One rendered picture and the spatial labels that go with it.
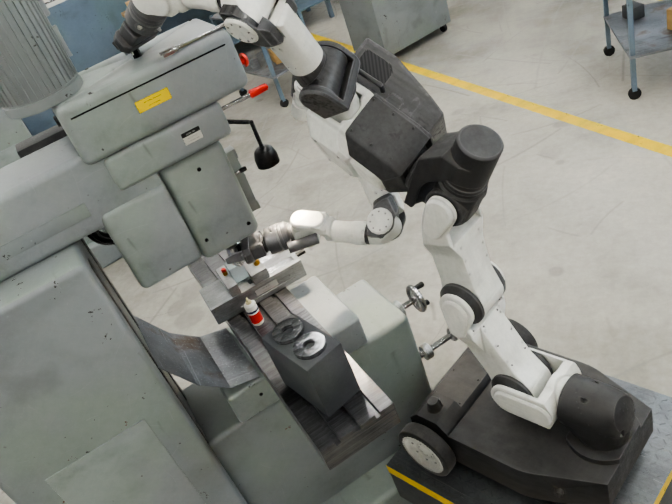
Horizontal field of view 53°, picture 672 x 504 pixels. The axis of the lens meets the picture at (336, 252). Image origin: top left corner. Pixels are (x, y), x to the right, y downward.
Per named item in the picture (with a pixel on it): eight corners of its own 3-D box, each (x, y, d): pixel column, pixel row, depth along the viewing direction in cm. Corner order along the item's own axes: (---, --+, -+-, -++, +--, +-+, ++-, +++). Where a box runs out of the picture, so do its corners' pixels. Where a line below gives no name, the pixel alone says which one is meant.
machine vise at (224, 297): (291, 256, 248) (280, 233, 242) (307, 274, 236) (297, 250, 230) (206, 304, 240) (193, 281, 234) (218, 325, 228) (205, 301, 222)
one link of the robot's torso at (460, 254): (511, 298, 200) (497, 168, 171) (480, 337, 192) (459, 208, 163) (468, 282, 210) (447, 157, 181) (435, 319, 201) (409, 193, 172)
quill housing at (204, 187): (239, 207, 216) (198, 119, 198) (264, 231, 200) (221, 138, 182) (186, 237, 212) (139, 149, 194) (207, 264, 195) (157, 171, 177)
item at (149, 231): (180, 227, 211) (142, 156, 197) (205, 258, 192) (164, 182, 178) (125, 257, 207) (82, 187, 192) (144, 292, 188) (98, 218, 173)
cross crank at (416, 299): (420, 297, 264) (413, 274, 257) (438, 311, 254) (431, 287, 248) (387, 318, 260) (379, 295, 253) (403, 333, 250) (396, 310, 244)
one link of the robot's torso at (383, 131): (466, 135, 194) (370, 71, 204) (461, 87, 161) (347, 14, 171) (403, 216, 194) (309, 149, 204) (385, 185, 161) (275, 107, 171)
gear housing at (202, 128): (206, 113, 200) (192, 82, 195) (234, 134, 181) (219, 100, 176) (103, 165, 192) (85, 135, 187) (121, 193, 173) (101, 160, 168)
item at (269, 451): (402, 379, 293) (364, 275, 259) (446, 423, 267) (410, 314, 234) (241, 487, 273) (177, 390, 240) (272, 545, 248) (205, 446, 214)
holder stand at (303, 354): (314, 357, 202) (291, 308, 190) (361, 389, 186) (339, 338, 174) (283, 382, 197) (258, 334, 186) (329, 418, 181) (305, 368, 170)
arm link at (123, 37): (130, 64, 166) (143, 38, 156) (102, 33, 165) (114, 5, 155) (166, 41, 173) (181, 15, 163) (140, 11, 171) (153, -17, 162)
